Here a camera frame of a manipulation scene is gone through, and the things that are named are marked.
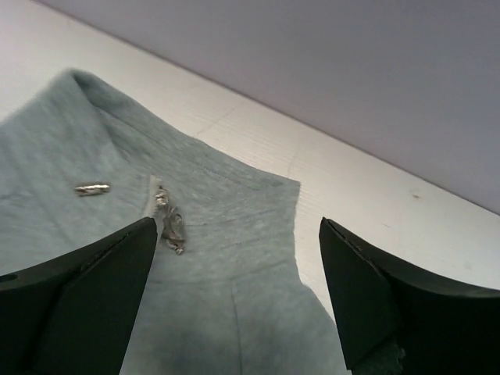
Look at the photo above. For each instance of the grey zip-up jacket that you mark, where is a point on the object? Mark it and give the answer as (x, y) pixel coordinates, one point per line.
(83, 160)

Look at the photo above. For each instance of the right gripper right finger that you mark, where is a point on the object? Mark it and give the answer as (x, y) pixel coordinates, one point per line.
(393, 317)

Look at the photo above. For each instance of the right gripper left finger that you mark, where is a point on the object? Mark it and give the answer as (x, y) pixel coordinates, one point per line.
(74, 314)

